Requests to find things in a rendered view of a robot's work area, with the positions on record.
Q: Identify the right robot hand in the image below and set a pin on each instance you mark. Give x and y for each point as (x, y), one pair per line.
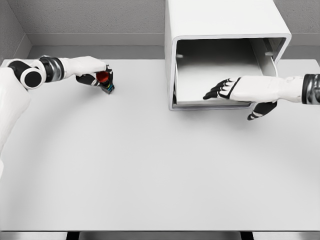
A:
(255, 88)

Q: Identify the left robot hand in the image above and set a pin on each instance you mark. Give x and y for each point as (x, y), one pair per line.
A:
(87, 65)

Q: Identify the red and black load switch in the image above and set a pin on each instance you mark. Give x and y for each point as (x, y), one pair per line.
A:
(108, 87)

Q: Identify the white cabinet drawer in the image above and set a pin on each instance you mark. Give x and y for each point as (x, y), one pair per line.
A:
(200, 85)

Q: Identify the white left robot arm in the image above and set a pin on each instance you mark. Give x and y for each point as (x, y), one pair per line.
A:
(15, 100)

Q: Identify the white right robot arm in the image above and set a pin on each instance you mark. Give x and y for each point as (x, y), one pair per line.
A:
(300, 88)

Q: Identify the white tabletop storage cabinet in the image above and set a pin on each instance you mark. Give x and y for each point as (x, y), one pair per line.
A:
(220, 17)

